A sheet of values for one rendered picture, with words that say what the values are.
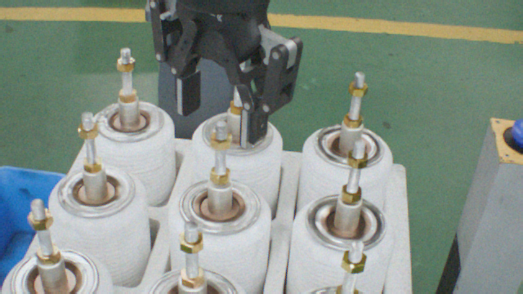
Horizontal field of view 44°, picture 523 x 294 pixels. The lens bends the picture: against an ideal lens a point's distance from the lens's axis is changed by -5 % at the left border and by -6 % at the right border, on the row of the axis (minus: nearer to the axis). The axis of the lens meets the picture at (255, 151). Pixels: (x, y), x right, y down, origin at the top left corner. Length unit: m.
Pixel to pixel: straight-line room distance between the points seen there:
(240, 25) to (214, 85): 0.43
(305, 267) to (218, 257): 0.08
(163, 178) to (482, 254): 0.35
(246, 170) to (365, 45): 0.81
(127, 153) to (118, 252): 0.12
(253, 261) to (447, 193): 0.52
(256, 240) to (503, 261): 0.27
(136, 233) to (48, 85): 0.70
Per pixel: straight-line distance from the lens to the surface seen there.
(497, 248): 0.72
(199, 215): 0.62
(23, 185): 0.93
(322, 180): 0.69
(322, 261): 0.60
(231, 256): 0.61
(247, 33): 0.49
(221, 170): 0.60
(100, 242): 0.63
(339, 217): 0.61
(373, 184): 0.70
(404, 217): 0.75
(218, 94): 0.93
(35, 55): 1.42
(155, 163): 0.72
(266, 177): 0.71
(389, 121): 1.22
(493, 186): 0.66
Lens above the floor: 0.67
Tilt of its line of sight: 37 degrees down
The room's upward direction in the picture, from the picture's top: 3 degrees clockwise
